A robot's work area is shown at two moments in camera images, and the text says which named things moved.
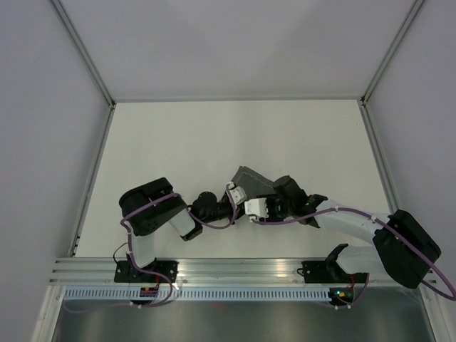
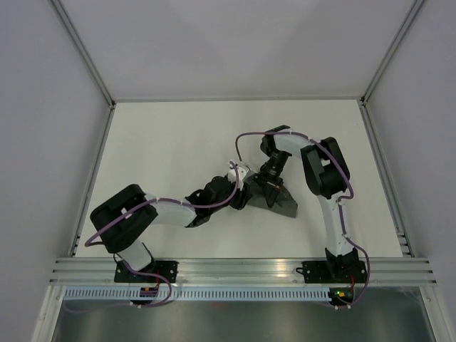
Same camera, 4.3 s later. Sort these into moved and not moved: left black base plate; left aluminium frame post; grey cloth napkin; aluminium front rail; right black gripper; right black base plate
Moved: right black gripper; grey cloth napkin
Not moved: right black base plate; left black base plate; aluminium front rail; left aluminium frame post
